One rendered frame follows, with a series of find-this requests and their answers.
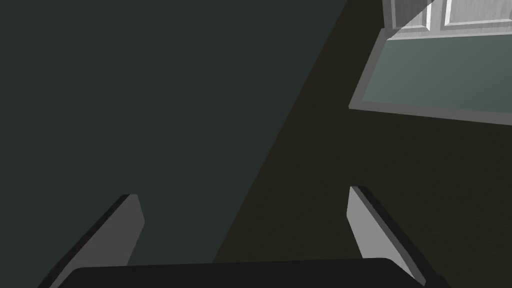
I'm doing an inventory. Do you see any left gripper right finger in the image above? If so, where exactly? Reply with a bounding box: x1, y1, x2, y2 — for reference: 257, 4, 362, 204
345, 185, 452, 288

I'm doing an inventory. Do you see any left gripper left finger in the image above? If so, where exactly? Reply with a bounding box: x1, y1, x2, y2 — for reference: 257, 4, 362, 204
37, 193, 146, 288

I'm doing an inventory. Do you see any white panelled door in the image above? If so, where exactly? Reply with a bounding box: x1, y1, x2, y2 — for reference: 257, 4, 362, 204
381, 0, 512, 41

